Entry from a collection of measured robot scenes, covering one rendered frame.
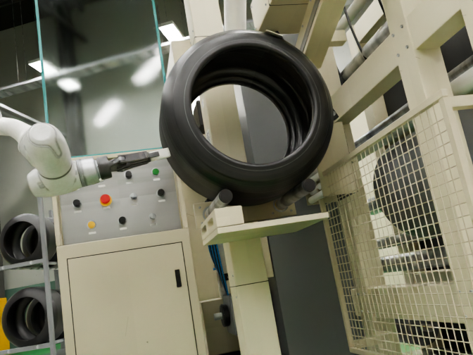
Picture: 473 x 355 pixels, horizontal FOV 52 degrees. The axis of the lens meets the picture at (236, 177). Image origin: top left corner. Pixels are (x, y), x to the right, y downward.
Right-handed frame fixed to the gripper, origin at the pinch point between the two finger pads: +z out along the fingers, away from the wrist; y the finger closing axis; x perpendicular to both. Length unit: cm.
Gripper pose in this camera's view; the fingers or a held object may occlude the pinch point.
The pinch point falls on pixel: (159, 154)
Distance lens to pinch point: 165.3
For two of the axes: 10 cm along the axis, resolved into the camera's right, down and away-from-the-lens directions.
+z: 9.4, -2.4, 2.5
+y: -1.9, 2.4, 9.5
